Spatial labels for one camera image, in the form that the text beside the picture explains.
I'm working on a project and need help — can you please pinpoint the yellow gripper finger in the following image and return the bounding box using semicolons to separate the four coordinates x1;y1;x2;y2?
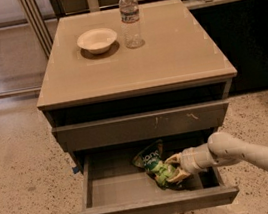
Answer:
167;168;190;183
165;153;181;165

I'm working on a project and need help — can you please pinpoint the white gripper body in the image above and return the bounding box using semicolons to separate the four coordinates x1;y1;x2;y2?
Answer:
180;147;207;175

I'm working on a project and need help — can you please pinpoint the green rice chip bag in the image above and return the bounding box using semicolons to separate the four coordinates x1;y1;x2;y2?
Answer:
132;139;177;189

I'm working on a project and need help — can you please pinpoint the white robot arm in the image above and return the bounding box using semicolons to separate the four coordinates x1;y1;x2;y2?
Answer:
165;132;268;182

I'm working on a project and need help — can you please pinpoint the open middle drawer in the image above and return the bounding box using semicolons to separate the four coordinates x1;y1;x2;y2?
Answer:
75;147;239;214

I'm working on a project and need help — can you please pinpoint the grey drawer cabinet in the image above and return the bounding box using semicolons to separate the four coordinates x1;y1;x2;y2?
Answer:
23;0;260;214

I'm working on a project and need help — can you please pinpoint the closed grey top drawer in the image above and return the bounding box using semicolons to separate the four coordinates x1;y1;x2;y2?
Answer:
52;100;229;152

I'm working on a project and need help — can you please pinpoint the blue tape piece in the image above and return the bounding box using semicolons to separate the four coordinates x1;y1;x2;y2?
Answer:
72;167;80;174

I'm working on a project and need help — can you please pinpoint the white bowl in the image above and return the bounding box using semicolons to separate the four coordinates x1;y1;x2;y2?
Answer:
77;28;118;55

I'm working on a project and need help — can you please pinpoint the clear plastic water bottle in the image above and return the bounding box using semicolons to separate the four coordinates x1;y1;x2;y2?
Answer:
119;0;144;49

